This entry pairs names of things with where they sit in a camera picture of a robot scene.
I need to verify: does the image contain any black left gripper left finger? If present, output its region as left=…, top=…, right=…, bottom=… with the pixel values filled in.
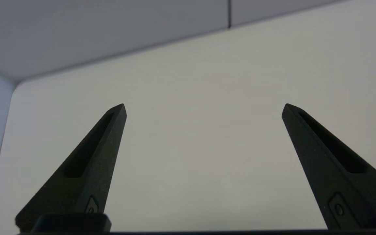
left=14, top=103, right=127, bottom=229

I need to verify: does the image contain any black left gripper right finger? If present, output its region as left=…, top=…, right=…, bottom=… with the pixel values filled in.
left=281, top=103, right=376, bottom=230

